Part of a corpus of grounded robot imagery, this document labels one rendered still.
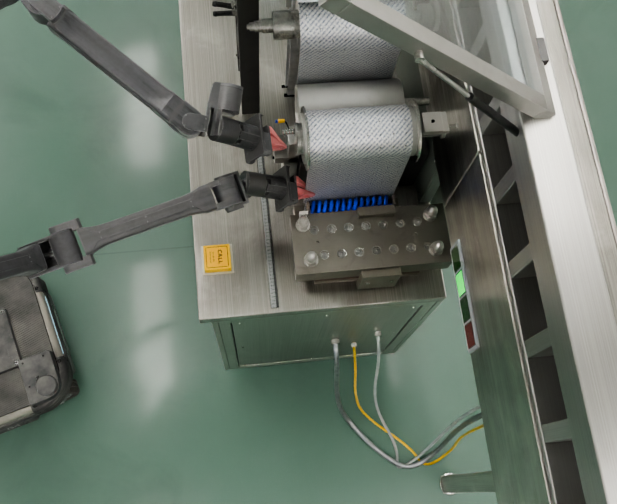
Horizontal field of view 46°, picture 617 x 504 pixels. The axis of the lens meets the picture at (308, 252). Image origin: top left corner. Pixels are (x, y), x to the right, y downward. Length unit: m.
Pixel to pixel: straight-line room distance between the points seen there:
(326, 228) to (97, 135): 1.55
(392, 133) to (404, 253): 0.34
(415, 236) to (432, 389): 1.09
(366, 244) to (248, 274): 0.33
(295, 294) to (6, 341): 1.15
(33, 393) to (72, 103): 1.28
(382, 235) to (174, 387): 1.23
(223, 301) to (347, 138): 0.56
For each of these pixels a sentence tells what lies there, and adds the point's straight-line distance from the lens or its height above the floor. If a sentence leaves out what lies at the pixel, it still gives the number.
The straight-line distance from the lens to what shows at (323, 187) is 1.80.
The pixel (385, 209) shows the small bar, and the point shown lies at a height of 1.05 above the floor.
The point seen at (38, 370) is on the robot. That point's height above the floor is 0.28.
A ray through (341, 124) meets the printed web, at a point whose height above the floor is 1.31.
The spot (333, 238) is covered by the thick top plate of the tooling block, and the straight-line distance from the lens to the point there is 1.83.
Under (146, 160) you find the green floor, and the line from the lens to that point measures 3.09.
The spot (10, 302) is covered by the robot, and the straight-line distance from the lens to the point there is 2.74.
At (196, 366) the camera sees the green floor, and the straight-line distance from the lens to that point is 2.80.
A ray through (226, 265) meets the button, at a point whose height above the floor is 0.92.
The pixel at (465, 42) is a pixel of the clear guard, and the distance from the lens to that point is 1.19.
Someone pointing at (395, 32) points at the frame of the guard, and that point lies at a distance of 1.02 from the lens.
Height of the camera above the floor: 2.75
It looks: 71 degrees down
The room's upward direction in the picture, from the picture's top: 11 degrees clockwise
